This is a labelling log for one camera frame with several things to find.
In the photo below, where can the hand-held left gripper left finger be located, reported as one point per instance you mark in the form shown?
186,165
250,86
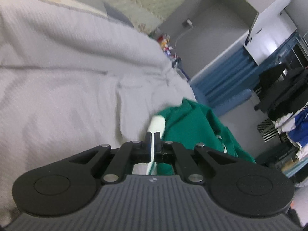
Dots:
148,139

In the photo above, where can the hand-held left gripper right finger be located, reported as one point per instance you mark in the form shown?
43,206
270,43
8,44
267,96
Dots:
157,139

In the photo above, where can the green hoodie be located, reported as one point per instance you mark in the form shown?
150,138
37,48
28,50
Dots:
192,125

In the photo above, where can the metal clothes rack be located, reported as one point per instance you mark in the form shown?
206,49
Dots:
300,48

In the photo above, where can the blue nightstand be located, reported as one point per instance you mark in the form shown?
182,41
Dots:
184,72

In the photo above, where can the blue covered chair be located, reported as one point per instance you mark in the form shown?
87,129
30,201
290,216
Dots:
231,103

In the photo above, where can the red white packets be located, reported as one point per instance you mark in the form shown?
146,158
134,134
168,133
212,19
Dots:
168,51

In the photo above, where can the blue curtain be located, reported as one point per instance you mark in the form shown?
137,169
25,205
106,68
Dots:
228,77

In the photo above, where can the orange bottle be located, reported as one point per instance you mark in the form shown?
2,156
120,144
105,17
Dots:
163,42

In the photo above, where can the grey blanket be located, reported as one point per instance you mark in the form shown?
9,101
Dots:
60,77

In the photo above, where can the striped hanging garment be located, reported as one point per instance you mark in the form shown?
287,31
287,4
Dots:
268,130

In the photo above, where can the white hanging jacket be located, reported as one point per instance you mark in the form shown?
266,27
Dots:
285,121

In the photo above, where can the stack of books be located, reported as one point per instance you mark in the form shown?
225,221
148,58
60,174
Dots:
294,167

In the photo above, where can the blue sports jersey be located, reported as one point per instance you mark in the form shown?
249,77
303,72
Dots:
299,125

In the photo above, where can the grey cabinet door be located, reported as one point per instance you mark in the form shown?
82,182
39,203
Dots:
272,41

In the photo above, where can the wall charger plug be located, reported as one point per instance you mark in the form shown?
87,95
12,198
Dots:
187,23

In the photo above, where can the grey wall cabinet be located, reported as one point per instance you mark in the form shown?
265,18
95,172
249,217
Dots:
216,24

